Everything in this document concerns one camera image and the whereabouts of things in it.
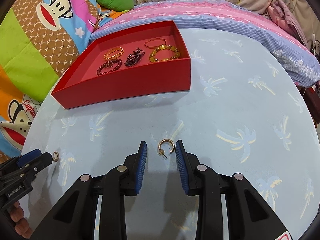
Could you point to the light blue palm tablecloth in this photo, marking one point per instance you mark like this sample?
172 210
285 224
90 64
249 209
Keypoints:
242 114

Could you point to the thin gold bangle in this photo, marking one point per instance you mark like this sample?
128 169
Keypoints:
154 43

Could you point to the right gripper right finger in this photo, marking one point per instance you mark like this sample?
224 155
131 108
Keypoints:
248 215

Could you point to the gold hoop earring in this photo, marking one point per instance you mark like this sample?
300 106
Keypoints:
165 146

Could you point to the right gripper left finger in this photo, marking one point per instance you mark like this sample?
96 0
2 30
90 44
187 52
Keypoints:
73 216

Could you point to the colourful monkey cartoon quilt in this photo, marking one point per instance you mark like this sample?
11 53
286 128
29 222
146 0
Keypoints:
40 39

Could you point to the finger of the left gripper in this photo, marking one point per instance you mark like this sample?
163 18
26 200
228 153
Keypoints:
37 164
28 157

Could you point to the red cardboard box tray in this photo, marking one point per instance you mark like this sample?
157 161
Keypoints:
99 73

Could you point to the person left hand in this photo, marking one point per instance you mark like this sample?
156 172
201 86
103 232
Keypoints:
21 224

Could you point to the pink purple folded cloth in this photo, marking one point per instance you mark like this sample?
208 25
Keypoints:
280 14

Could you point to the small dark bead mala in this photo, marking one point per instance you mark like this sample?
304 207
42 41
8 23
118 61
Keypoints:
134 57

